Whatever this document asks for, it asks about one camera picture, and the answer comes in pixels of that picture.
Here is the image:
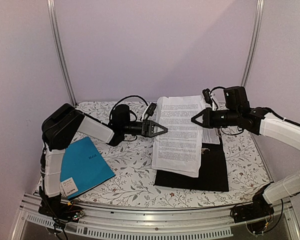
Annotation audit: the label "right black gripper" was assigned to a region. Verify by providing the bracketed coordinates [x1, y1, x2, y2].
[192, 107, 240, 129]

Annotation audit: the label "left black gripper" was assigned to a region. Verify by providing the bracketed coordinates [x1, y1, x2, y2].
[121, 119, 168, 138]

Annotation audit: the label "printed paper sheet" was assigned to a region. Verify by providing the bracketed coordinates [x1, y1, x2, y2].
[202, 128, 220, 145]
[152, 95, 205, 178]

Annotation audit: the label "black clip folder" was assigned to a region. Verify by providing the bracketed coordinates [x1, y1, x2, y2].
[154, 141, 229, 192]

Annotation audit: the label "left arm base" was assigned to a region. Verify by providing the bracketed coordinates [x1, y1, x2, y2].
[38, 186, 84, 223]

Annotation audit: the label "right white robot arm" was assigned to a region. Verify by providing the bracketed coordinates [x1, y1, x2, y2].
[191, 86, 300, 218]

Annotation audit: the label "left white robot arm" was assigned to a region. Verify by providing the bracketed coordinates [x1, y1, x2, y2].
[39, 103, 168, 217]

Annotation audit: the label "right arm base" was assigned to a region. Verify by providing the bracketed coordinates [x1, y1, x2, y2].
[230, 184, 274, 235]

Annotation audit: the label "blue folder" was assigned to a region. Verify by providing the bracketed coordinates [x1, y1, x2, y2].
[60, 137, 115, 200]

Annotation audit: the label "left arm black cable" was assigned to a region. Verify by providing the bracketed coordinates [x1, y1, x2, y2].
[109, 95, 149, 126]

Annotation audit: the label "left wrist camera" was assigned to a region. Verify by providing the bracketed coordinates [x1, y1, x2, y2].
[111, 104, 130, 130]

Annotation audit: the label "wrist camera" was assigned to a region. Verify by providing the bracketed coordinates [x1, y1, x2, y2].
[223, 86, 250, 111]
[111, 104, 130, 130]

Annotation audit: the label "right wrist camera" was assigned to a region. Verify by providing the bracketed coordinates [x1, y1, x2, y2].
[223, 86, 250, 111]

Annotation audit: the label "front aluminium rail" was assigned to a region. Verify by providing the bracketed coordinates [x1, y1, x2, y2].
[10, 194, 300, 240]

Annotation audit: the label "right aluminium frame post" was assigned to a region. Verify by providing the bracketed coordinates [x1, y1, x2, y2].
[241, 0, 265, 87]

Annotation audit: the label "aluminium frame post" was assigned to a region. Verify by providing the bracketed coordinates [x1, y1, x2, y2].
[241, 0, 265, 87]
[46, 0, 77, 106]

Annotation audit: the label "left aluminium frame post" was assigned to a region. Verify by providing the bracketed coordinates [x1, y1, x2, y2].
[46, 0, 77, 106]

